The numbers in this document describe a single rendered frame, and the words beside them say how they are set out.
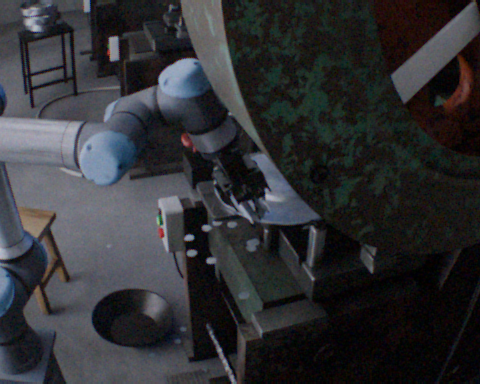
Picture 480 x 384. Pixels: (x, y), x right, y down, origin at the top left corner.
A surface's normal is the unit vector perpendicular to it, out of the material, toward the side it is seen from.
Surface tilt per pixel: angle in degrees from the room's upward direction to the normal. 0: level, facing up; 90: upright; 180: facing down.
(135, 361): 0
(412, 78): 90
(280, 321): 0
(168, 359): 0
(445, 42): 90
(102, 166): 90
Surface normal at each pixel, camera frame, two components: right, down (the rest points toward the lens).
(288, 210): 0.01, -0.85
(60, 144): -0.12, 0.11
